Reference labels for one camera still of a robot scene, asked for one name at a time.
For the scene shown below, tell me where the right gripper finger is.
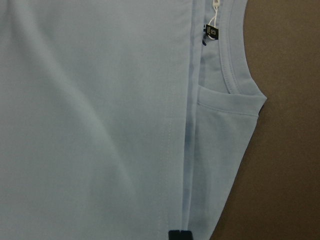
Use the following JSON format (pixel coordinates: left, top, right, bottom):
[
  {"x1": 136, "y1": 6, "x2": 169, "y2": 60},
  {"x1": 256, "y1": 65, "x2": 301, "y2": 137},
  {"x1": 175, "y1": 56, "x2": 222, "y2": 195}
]
[{"x1": 168, "y1": 230, "x2": 193, "y2": 240}]

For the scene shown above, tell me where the light blue t-shirt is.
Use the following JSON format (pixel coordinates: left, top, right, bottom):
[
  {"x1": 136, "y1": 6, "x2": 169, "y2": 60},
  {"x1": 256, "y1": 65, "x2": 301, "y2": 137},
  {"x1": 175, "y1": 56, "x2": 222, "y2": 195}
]
[{"x1": 0, "y1": 0, "x2": 266, "y2": 240}]

